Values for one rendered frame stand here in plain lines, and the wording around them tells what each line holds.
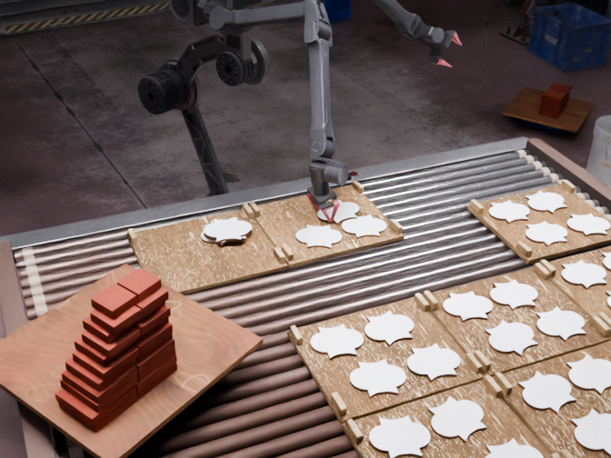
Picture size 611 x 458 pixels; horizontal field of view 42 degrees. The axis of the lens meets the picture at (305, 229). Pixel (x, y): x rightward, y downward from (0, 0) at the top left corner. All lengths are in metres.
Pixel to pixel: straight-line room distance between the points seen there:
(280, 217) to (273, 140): 2.52
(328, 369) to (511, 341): 0.51
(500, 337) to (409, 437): 0.46
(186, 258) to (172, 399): 0.69
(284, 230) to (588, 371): 1.02
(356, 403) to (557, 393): 0.51
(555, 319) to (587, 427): 0.40
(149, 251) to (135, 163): 2.44
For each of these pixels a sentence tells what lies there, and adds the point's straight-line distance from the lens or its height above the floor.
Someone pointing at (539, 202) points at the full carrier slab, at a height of 0.95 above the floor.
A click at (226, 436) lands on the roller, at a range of 1.95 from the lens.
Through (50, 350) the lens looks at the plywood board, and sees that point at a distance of 2.04.
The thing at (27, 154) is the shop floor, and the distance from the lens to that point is 5.13.
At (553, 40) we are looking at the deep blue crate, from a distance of 6.69.
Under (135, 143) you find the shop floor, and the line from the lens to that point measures 5.14.
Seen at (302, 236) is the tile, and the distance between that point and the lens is 2.53.
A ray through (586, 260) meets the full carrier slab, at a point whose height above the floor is 0.94.
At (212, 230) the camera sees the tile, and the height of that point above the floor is 0.97.
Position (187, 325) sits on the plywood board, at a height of 1.04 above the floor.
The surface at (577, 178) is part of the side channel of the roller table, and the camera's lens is 3.07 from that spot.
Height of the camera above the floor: 2.38
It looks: 34 degrees down
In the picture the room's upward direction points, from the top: 2 degrees clockwise
